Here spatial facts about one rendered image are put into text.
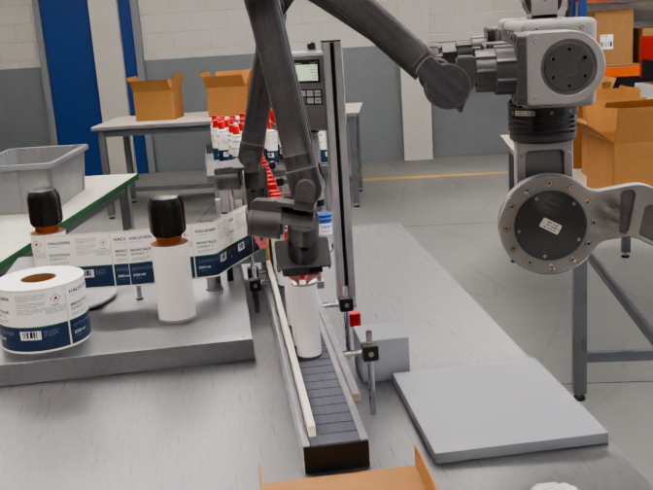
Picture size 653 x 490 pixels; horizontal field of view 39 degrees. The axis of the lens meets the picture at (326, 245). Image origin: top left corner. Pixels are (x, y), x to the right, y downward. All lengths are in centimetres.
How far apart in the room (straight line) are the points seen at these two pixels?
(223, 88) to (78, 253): 547
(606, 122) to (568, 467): 254
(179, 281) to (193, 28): 792
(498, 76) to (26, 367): 117
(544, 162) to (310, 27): 800
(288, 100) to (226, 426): 61
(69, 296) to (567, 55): 118
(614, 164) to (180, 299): 197
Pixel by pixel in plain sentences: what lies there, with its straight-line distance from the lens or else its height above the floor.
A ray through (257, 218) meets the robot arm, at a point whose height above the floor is 122.
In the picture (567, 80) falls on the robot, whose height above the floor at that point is 143.
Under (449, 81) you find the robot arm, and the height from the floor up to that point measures 144.
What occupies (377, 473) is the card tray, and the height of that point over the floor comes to 83.
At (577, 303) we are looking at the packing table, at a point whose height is 41.
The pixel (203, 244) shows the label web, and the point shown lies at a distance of 239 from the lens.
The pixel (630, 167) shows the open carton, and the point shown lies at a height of 93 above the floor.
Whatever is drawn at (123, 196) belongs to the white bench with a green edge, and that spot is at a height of 69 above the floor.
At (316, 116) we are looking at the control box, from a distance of 227.
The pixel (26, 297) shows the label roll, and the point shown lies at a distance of 210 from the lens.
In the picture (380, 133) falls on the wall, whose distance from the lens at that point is 985.
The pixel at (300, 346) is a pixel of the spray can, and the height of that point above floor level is 91.
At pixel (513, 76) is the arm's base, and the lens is 160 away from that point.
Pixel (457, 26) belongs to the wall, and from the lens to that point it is 979.
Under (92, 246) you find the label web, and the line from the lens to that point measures 241.
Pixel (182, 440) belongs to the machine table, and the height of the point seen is 83.
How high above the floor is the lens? 156
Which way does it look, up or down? 14 degrees down
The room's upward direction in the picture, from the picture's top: 4 degrees counter-clockwise
